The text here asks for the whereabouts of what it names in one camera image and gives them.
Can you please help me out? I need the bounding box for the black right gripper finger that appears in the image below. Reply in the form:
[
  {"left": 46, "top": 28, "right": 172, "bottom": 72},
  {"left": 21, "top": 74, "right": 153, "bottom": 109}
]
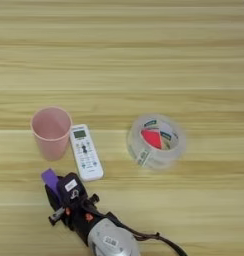
[{"left": 44, "top": 183, "right": 64, "bottom": 213}]

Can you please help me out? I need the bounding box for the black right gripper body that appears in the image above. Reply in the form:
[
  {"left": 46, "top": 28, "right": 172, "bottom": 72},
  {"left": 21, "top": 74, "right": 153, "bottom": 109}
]
[{"left": 48, "top": 193, "right": 115, "bottom": 247}]

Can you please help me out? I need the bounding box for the purple rectangular block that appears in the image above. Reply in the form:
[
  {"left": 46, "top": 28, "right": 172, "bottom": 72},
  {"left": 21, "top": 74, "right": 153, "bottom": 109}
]
[{"left": 40, "top": 168, "right": 62, "bottom": 198}]

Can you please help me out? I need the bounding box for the white remote control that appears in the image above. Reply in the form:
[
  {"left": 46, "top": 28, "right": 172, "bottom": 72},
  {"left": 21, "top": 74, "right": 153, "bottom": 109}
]
[{"left": 69, "top": 123, "right": 105, "bottom": 183}]

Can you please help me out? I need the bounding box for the clear packing tape roll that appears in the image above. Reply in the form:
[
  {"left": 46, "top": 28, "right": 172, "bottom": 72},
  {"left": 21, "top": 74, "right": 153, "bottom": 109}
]
[{"left": 125, "top": 113, "right": 188, "bottom": 171}]

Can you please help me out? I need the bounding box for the pink plastic cup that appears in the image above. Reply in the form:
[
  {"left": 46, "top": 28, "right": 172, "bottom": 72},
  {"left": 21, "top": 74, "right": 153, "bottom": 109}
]
[{"left": 30, "top": 106, "right": 74, "bottom": 162}]

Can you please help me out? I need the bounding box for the red block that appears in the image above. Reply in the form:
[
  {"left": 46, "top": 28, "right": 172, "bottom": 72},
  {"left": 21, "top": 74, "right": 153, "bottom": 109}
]
[{"left": 140, "top": 128, "right": 164, "bottom": 150}]

